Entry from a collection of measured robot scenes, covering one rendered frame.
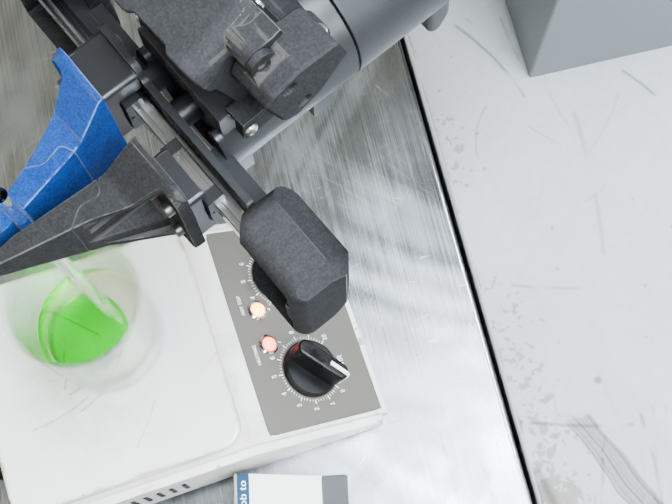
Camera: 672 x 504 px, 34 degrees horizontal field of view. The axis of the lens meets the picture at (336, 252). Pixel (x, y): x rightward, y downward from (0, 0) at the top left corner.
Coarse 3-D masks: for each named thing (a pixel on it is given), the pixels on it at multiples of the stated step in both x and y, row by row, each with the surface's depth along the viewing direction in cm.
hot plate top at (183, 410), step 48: (144, 240) 58; (192, 288) 58; (0, 336) 57; (192, 336) 57; (0, 384) 56; (48, 384) 56; (144, 384) 56; (192, 384) 56; (0, 432) 56; (48, 432) 56; (96, 432) 55; (144, 432) 55; (192, 432) 55; (240, 432) 56; (48, 480) 55; (96, 480) 55
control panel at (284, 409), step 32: (224, 256) 61; (224, 288) 60; (256, 288) 61; (256, 320) 60; (256, 352) 59; (352, 352) 62; (256, 384) 58; (288, 384) 59; (352, 384) 61; (288, 416) 58; (320, 416) 59
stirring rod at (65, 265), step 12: (0, 192) 37; (0, 204) 37; (12, 204) 38; (12, 216) 39; (24, 216) 39; (60, 264) 45; (72, 264) 46; (72, 276) 47; (84, 276) 48; (84, 288) 49; (96, 288) 50; (96, 300) 51; (108, 312) 53
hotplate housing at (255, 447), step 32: (224, 224) 62; (192, 256) 60; (224, 320) 59; (352, 320) 64; (224, 352) 59; (256, 416) 58; (352, 416) 60; (256, 448) 57; (288, 448) 59; (160, 480) 57; (192, 480) 58
